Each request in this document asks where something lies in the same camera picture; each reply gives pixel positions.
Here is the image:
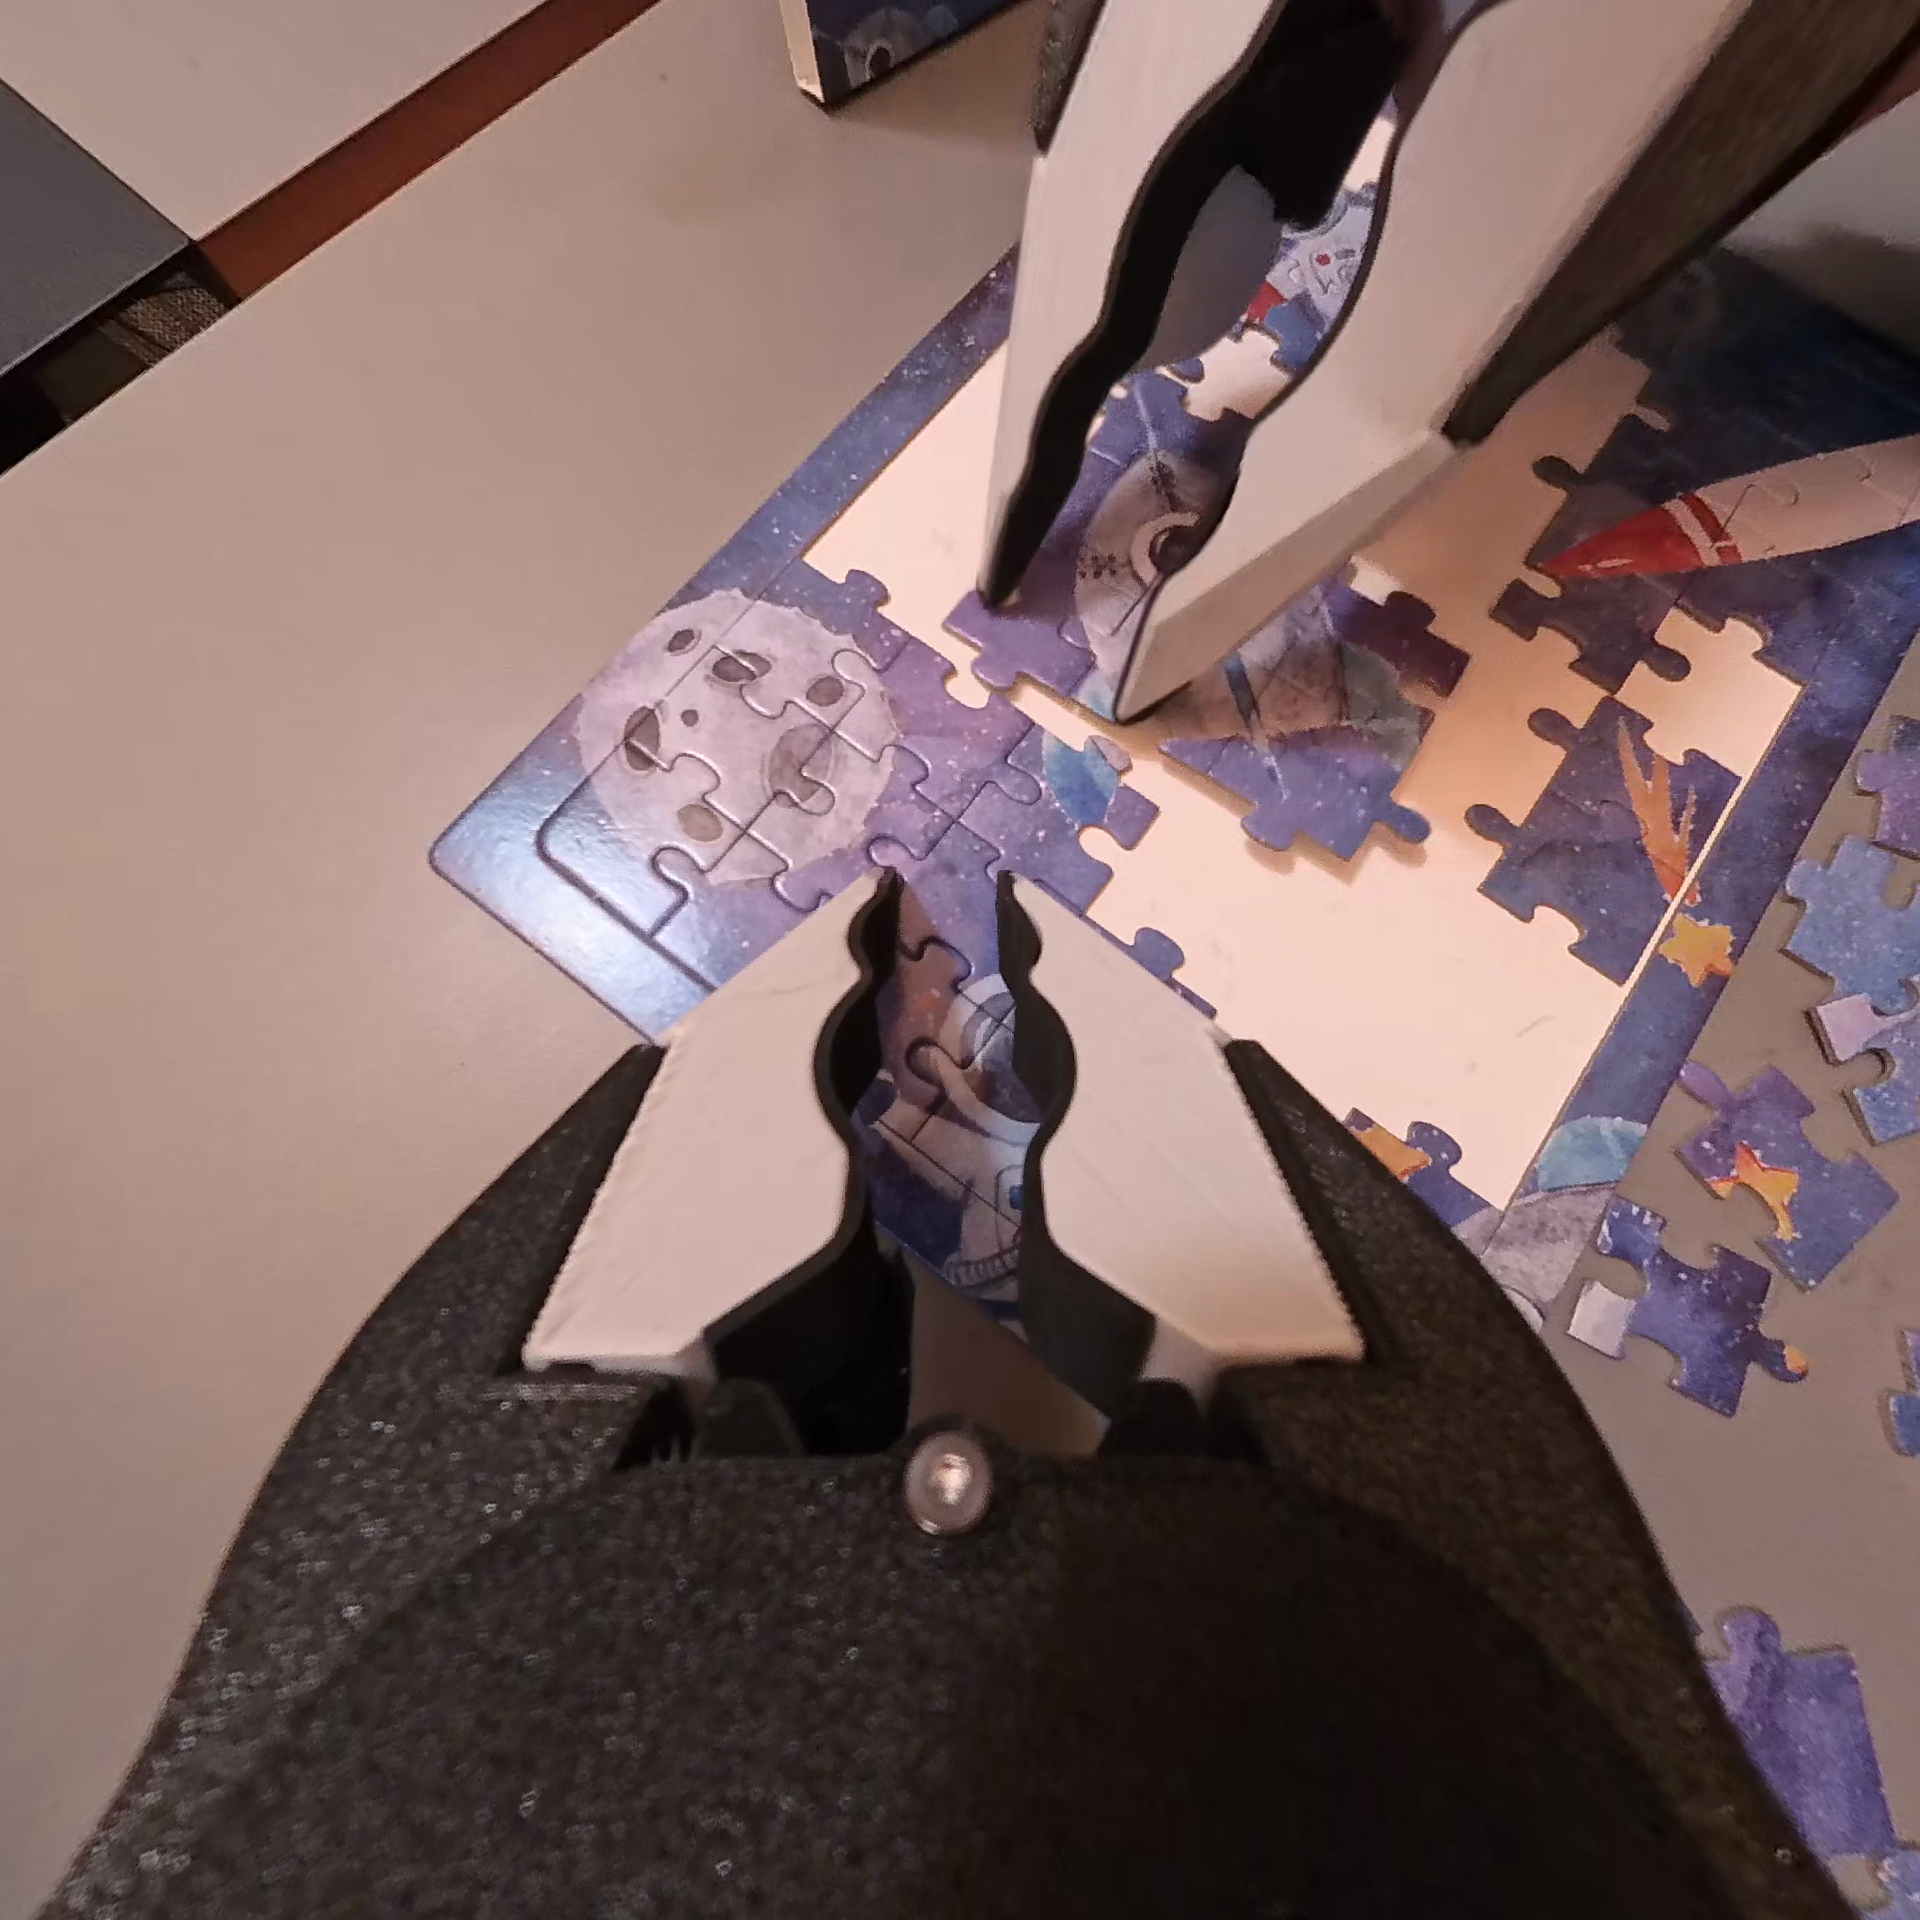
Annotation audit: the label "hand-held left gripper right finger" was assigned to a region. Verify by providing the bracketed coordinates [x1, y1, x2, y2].
[990, 872, 1366, 1453]

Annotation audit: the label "illustrated puzzle box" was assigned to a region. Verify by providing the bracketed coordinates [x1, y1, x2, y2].
[776, 0, 1050, 108]

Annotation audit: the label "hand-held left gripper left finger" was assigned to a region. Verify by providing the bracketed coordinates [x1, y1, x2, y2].
[520, 872, 921, 1453]

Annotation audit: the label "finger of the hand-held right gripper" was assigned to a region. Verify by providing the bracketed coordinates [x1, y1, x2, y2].
[982, 0, 1289, 609]
[1110, 0, 1752, 725]

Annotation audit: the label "grey desk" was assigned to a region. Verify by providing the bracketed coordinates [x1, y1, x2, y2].
[0, 0, 1920, 1653]

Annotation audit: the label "puzzle pieces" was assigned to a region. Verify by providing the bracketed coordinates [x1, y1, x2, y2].
[1567, 721, 1920, 1920]

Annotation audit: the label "dark grey flat panel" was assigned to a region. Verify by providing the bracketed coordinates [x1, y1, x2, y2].
[0, 82, 225, 467]

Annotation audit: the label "space puzzle board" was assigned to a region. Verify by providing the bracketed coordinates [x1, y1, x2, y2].
[430, 248, 1920, 1361]

